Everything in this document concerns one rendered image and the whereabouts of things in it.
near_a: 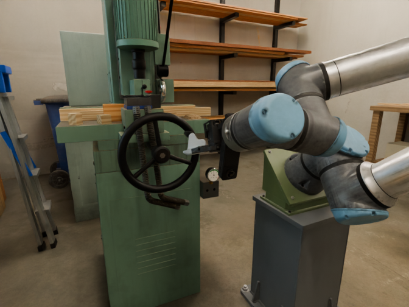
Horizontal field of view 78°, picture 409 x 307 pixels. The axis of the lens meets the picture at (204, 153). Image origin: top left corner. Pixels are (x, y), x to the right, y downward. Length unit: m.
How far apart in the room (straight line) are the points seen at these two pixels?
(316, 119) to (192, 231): 0.90
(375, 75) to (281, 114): 0.27
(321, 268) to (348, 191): 0.46
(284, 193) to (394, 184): 0.37
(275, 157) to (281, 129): 0.67
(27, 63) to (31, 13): 0.53
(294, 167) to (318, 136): 0.56
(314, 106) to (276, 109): 0.13
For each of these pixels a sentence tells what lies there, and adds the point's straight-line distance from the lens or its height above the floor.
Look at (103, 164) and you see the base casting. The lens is 1.07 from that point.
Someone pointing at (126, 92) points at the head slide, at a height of 1.02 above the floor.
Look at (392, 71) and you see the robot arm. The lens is 0.69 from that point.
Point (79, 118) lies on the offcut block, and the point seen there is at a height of 0.92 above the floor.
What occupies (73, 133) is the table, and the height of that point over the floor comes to 0.87.
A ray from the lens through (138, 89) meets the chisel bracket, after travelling 1.16.
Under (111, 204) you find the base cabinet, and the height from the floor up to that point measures 0.57.
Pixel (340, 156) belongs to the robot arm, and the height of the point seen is 0.81.
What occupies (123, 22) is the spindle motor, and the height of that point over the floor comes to 1.29.
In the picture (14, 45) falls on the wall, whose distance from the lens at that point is 3.60.
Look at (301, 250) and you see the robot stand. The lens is 1.10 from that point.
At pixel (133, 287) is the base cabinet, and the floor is 0.15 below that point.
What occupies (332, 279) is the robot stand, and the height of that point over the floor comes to 0.22.
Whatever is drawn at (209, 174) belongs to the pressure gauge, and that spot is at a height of 0.67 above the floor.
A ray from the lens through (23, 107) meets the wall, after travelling 3.58.
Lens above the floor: 1.03
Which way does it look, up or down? 14 degrees down
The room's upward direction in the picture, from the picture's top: straight up
